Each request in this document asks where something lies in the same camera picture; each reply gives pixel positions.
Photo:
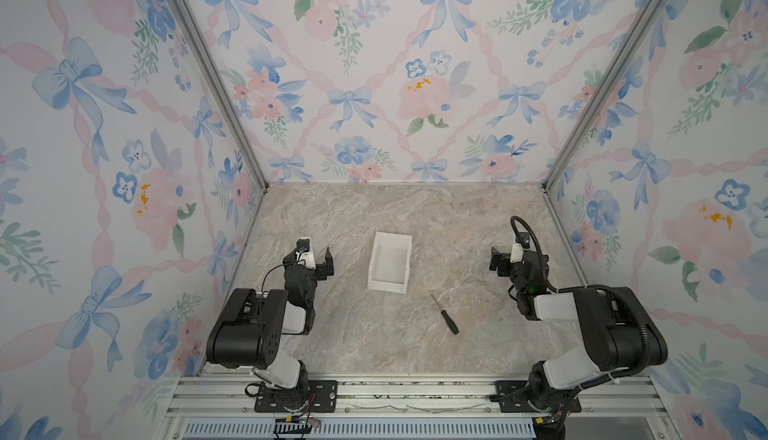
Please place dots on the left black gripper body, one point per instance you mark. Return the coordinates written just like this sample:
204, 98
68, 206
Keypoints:
322, 263

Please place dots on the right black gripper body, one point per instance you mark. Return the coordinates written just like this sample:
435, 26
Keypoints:
501, 261

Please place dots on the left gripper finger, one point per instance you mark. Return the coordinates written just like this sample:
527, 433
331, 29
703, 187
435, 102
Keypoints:
300, 248
329, 262

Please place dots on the black handled screwdriver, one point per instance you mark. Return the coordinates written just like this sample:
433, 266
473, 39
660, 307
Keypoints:
452, 326

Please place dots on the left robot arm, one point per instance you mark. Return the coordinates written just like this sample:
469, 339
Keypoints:
249, 330

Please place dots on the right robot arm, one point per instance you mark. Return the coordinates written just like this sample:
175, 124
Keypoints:
618, 338

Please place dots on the white plastic bin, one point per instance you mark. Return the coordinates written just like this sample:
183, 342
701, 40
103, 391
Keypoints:
389, 267

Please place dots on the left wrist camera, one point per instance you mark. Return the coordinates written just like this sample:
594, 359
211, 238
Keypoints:
308, 259

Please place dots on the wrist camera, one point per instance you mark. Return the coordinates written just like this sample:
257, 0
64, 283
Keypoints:
308, 259
521, 245

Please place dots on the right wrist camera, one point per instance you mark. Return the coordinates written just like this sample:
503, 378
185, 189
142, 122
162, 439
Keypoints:
521, 245

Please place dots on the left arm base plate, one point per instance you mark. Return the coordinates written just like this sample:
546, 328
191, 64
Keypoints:
313, 396

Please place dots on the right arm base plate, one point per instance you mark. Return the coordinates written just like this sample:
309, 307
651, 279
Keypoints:
517, 396

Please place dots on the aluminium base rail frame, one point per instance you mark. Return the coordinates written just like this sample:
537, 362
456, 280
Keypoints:
221, 405

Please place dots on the left aluminium corner post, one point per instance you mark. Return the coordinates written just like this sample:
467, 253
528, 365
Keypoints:
202, 54

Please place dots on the aluminium corner post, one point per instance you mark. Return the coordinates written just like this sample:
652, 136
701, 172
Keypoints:
202, 54
641, 25

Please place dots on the right aluminium corner post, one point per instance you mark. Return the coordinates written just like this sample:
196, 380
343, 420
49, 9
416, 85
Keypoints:
641, 25

